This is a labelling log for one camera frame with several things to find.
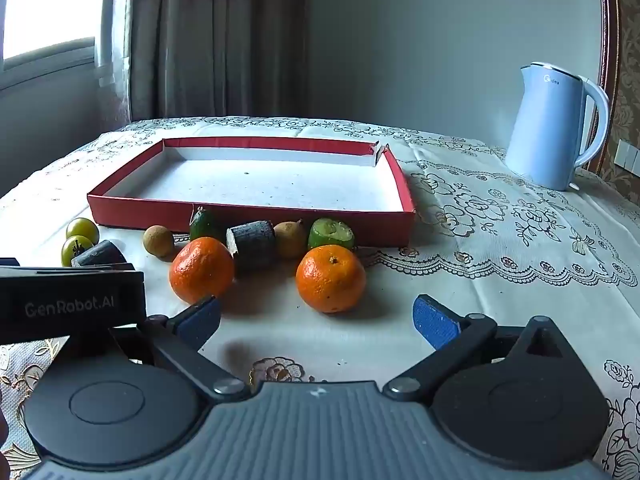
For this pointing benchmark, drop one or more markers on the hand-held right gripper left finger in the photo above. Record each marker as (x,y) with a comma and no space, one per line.
(200,322)

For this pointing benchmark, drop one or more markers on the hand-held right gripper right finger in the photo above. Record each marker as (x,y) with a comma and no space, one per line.
(434,324)

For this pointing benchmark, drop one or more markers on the green tomato with dark calyx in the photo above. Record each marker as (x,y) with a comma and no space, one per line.
(72,255)

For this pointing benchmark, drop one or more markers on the orange mandarin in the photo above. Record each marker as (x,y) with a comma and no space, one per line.
(201,270)
(331,280)

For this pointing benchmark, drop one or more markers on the plain green tomato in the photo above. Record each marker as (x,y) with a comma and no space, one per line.
(82,229)

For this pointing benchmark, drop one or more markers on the cut green lime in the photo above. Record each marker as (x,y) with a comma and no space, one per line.
(331,232)

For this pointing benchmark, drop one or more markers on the red cardboard box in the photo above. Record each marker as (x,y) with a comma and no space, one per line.
(250,185)

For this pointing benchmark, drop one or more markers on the brown longan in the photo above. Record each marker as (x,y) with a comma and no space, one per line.
(158,241)
(290,240)

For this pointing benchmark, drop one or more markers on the embroidered lace tablecloth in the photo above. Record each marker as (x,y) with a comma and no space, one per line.
(500,260)

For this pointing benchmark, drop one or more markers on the small green avocado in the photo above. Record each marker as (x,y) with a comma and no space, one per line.
(206,226)

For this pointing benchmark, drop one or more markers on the light blue electric kettle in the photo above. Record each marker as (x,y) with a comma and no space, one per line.
(545,130)

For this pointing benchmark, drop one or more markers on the brown curtain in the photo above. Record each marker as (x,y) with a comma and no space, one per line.
(215,35)

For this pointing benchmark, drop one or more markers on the window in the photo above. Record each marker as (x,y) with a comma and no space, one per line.
(45,5)

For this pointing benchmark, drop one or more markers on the white wall switch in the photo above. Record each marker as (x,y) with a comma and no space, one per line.
(629,155)

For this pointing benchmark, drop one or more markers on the dark wooden frame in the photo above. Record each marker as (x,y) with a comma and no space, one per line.
(622,60)

